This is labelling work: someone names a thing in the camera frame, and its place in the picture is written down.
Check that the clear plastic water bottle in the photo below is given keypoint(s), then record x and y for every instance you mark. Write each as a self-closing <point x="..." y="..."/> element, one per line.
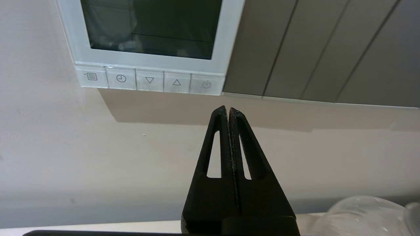
<point x="367" y="216"/>

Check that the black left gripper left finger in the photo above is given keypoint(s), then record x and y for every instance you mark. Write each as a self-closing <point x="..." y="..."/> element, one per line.
<point x="210" y="200"/>

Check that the wall thermostat blue screen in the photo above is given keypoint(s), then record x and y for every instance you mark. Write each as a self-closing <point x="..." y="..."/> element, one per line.
<point x="151" y="29"/>

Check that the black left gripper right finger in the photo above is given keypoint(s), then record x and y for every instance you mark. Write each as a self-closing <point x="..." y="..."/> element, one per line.
<point x="262" y="200"/>

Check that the dark grey triple wall switch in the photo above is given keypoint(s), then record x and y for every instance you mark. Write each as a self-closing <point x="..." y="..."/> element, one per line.
<point x="279" y="49"/>

